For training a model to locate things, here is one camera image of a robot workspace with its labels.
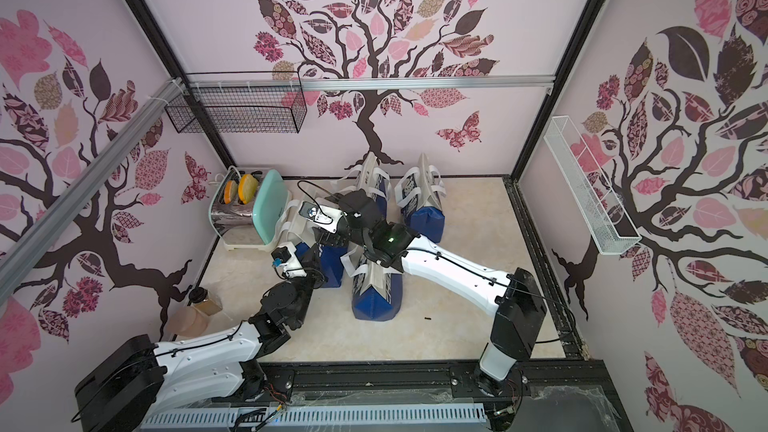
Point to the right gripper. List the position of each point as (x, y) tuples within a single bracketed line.
[(335, 231)]

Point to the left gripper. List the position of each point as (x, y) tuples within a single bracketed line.
[(312, 267)]

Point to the blue takeout bag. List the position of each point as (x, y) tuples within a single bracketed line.
[(377, 292), (308, 244)]

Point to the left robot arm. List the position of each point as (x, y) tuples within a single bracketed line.
[(142, 378)]

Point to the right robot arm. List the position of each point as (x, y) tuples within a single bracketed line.
[(512, 299)]

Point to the yellow bread slice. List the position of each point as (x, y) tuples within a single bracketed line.
[(248, 187)]

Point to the orange bread slice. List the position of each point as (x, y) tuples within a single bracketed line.
[(230, 192)]

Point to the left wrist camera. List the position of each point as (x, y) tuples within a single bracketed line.
[(286, 263)]

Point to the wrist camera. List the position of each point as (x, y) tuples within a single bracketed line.
[(324, 217), (286, 263)]

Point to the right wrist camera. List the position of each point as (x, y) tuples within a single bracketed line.
[(324, 217)]

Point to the black wire basket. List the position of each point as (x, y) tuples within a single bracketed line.
[(239, 102)]

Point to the back aluminium rail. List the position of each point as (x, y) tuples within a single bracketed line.
[(464, 82)]

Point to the aluminium rail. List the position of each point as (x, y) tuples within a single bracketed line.
[(464, 82), (30, 248)]

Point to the white slotted cable duct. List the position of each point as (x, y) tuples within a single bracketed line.
[(315, 418)]

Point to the left aluminium rail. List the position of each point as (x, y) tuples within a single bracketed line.
[(30, 248)]

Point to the black base frame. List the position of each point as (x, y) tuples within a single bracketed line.
[(539, 395)]

